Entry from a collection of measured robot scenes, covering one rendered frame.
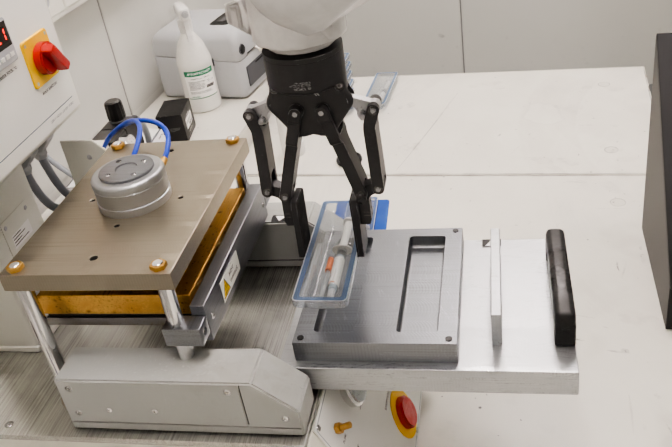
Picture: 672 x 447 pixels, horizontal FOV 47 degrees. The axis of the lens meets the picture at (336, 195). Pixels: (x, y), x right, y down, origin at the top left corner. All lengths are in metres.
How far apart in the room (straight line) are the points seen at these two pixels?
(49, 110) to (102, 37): 0.89
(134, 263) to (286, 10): 0.32
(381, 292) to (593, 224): 0.61
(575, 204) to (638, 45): 2.03
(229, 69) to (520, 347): 1.22
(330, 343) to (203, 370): 0.13
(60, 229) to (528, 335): 0.49
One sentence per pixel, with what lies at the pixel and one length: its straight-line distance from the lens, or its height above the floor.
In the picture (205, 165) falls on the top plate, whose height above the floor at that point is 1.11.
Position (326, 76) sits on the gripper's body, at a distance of 0.70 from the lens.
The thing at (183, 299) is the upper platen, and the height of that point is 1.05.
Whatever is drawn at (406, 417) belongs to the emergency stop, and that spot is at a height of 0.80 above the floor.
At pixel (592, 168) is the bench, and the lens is 1.53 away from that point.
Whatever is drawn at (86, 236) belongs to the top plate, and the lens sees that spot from 0.83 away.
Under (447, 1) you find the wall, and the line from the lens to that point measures 3.33.
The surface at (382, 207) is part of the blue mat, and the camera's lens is 1.44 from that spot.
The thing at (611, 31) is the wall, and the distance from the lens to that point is 3.37.
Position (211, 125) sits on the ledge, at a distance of 1.78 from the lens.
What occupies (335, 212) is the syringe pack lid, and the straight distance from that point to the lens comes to 0.89.
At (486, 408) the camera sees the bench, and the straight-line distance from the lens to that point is 1.04.
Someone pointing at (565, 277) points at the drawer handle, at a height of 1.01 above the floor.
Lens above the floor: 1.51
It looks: 31 degrees down
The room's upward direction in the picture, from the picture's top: 9 degrees counter-clockwise
